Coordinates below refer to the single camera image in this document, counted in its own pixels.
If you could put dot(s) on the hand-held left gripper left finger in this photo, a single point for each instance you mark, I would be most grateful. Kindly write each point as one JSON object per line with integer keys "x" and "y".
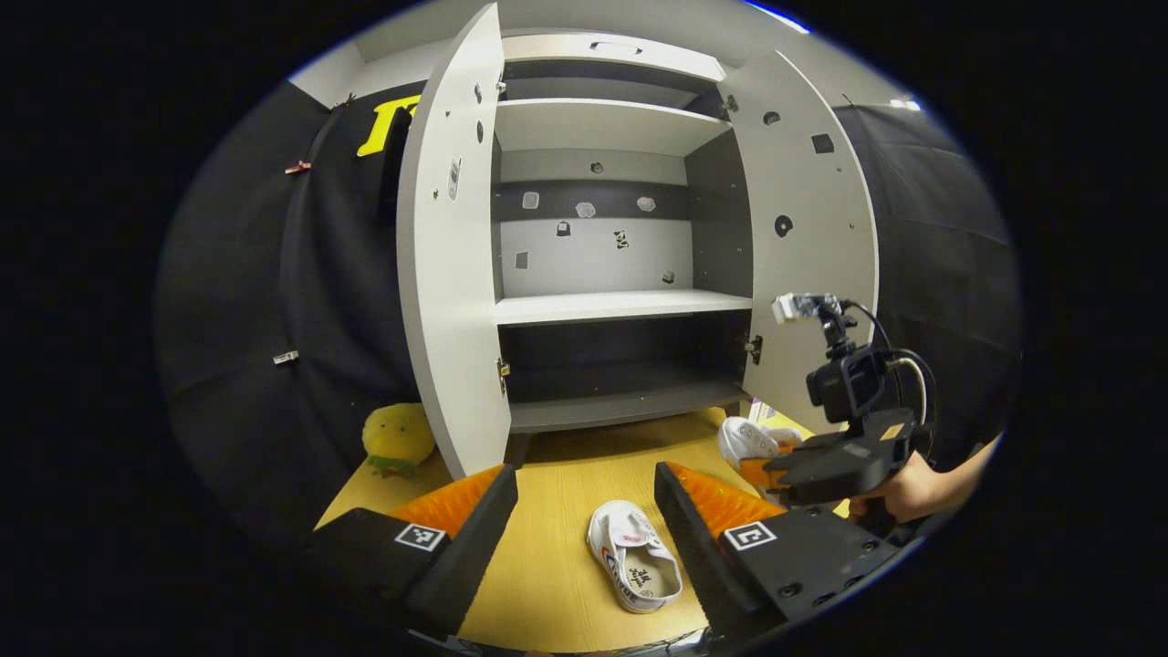
{"x": 470, "y": 557}

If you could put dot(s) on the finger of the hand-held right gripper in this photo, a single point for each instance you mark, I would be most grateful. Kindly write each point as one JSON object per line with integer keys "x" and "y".
{"x": 757, "y": 474}

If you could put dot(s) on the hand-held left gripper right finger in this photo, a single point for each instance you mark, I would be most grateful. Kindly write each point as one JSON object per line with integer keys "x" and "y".
{"x": 693, "y": 547}

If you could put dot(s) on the white canvas shoe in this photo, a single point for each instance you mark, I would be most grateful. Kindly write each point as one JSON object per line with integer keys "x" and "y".
{"x": 630, "y": 538}
{"x": 744, "y": 438}

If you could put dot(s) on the white cabinet door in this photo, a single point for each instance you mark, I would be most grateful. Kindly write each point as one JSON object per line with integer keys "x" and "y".
{"x": 447, "y": 274}
{"x": 812, "y": 201}

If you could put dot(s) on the white shoe cabinet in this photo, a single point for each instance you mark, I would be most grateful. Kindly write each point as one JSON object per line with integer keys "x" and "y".
{"x": 602, "y": 123}

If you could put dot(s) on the yellow plush toy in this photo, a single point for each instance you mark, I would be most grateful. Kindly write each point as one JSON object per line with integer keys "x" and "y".
{"x": 397, "y": 433}

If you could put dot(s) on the silver clip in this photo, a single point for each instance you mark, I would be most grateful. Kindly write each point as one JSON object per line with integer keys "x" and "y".
{"x": 286, "y": 357}

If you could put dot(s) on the ceiling light panel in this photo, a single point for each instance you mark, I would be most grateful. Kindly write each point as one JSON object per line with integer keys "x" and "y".
{"x": 903, "y": 104}

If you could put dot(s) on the pink clip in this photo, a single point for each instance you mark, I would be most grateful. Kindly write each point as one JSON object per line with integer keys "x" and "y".
{"x": 297, "y": 167}

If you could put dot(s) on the black binder clip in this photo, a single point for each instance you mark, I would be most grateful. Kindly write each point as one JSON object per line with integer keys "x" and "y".
{"x": 345, "y": 100}

